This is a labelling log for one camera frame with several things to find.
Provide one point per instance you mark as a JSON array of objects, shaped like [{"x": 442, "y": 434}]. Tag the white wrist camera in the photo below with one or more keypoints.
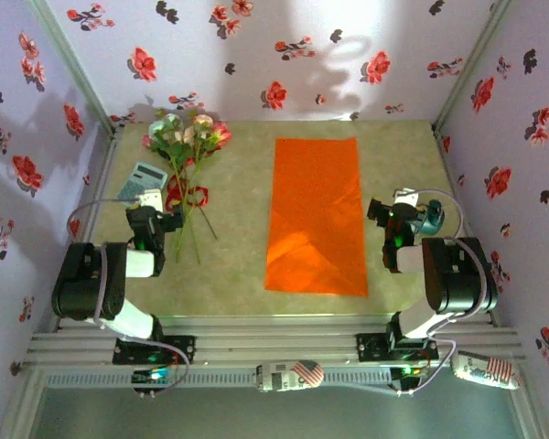
[
  {"x": 152, "y": 200},
  {"x": 406, "y": 196}
]

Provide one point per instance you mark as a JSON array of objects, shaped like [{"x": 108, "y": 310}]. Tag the orange wrapping paper sheet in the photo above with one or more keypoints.
[{"x": 315, "y": 206}]

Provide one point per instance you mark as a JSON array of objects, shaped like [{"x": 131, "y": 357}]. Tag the red ribbon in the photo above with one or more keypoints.
[{"x": 170, "y": 197}]

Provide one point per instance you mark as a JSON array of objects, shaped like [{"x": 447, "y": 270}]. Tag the fake flower large pink bloom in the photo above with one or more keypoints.
[{"x": 222, "y": 132}]

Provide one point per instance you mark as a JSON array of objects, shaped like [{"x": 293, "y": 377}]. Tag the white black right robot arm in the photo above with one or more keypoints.
[{"x": 457, "y": 274}]

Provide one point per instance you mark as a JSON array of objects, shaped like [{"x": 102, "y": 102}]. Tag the aluminium corner post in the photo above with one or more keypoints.
[
  {"x": 471, "y": 64},
  {"x": 74, "y": 64}
]

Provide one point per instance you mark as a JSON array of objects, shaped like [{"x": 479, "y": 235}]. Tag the fake flower pink bud cream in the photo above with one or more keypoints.
[{"x": 146, "y": 140}]

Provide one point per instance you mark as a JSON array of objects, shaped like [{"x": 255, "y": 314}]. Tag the fake flower cream pink blooms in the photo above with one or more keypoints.
[{"x": 203, "y": 121}]

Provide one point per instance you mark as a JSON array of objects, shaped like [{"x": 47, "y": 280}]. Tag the teal calculator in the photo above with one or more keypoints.
[{"x": 139, "y": 180}]

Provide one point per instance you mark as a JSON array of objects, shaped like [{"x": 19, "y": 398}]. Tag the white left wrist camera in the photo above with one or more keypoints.
[{"x": 152, "y": 200}]

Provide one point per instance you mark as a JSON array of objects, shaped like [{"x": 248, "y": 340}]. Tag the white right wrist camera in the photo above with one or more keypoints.
[{"x": 406, "y": 196}]

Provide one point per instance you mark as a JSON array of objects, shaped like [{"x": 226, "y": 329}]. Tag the aluminium side rail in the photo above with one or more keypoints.
[
  {"x": 453, "y": 183},
  {"x": 91, "y": 228}
]

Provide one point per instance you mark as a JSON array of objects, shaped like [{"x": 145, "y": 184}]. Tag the flag print fabric pouch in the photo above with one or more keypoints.
[
  {"x": 288, "y": 375},
  {"x": 485, "y": 370}
]

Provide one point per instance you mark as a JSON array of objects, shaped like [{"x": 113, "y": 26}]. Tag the aluminium frame leg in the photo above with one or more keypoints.
[
  {"x": 20, "y": 407},
  {"x": 528, "y": 416}
]

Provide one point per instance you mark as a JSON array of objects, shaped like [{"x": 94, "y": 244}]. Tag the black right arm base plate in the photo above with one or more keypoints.
[{"x": 366, "y": 347}]

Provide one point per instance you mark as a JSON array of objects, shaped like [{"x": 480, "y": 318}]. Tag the long aluminium frame rail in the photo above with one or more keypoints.
[{"x": 238, "y": 338}]

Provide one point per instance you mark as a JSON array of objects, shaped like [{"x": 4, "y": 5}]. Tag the fake flower white green blooms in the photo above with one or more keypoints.
[{"x": 169, "y": 121}]

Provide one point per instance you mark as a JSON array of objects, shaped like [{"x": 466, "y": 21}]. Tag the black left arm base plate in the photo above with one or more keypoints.
[{"x": 185, "y": 347}]

